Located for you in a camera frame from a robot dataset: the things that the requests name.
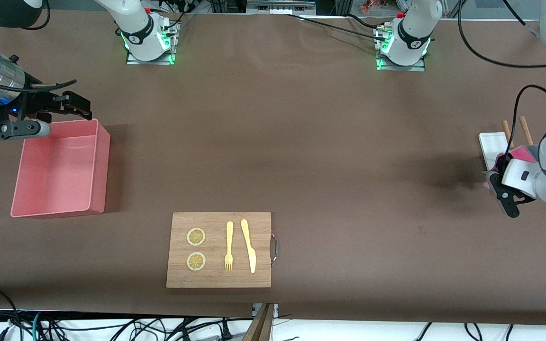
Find red cloth with grey back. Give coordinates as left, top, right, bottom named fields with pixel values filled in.
left=483, top=145, right=540, bottom=191

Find white rack base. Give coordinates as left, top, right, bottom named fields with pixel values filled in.
left=479, top=133, right=510, bottom=174

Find brown wooden rod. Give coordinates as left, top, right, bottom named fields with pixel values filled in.
left=519, top=116, right=534, bottom=146
left=501, top=120, right=514, bottom=153

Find pink plastic bin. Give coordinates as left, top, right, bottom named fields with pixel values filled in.
left=10, top=118, right=111, bottom=219

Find yellow plastic fork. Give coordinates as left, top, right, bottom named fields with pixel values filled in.
left=224, top=221, right=234, bottom=272

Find orange background object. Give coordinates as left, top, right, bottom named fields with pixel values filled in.
left=361, top=0, right=397, bottom=13

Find yellow plastic knife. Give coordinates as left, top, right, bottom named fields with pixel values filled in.
left=240, top=219, right=257, bottom=274

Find white power strip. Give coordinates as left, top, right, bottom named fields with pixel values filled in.
left=247, top=0, right=316, bottom=15

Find wooden cutting board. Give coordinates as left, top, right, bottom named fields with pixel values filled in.
left=166, top=212, right=278, bottom=288

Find black power plug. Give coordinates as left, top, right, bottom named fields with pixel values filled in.
left=218, top=317, right=234, bottom=341

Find wooden plank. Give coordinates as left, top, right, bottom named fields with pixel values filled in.
left=242, top=303, right=276, bottom=341

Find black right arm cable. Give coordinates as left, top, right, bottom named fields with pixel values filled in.
left=0, top=70, right=77, bottom=93

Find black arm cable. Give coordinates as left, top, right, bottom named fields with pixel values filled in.
left=0, top=70, right=77, bottom=93
left=458, top=0, right=546, bottom=139

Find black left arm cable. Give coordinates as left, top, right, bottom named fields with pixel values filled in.
left=458, top=0, right=546, bottom=139

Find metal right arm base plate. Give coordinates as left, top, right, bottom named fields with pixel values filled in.
left=126, top=17, right=179, bottom=65

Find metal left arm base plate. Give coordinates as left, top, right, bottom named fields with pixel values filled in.
left=375, top=24, right=427, bottom=72

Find teal floor cable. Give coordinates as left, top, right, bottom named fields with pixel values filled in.
left=31, top=310, right=47, bottom=341

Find black cable on table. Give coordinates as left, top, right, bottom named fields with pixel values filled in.
left=285, top=13, right=390, bottom=42

